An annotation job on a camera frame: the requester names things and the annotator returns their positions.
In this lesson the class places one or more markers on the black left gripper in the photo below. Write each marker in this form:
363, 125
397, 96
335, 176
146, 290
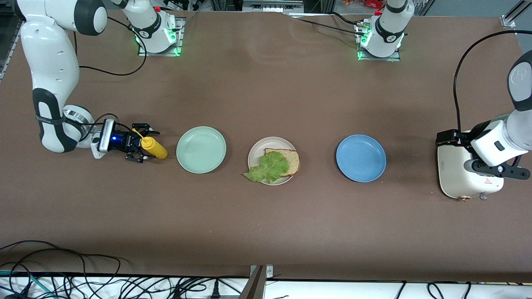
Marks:
449, 137

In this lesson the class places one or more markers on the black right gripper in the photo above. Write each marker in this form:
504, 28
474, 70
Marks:
126, 142

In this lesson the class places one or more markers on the yellow mustard squeeze bottle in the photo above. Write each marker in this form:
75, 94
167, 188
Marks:
156, 148

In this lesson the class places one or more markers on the green lettuce leaf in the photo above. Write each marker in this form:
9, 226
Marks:
270, 168

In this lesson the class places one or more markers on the brown bread slice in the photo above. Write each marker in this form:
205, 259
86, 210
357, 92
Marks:
293, 160

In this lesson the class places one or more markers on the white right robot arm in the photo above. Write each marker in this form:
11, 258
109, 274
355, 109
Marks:
50, 62

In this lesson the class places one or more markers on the green round plate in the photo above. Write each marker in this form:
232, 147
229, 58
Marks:
201, 150

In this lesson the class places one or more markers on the blue round plate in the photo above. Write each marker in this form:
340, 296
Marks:
360, 158

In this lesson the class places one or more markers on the beige round plate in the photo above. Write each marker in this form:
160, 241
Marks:
255, 151

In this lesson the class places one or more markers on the white two-slot toaster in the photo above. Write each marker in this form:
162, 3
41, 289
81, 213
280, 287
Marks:
455, 174

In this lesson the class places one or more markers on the black power plug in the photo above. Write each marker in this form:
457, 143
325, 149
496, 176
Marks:
215, 290

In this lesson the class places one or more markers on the grey power strip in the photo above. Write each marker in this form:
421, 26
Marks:
272, 5

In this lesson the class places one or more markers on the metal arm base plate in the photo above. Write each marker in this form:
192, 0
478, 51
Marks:
179, 41
380, 59

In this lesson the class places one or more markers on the aluminium frame profile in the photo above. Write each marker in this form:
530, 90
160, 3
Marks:
513, 16

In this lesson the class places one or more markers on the metal table bracket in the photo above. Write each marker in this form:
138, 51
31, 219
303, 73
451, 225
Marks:
257, 286

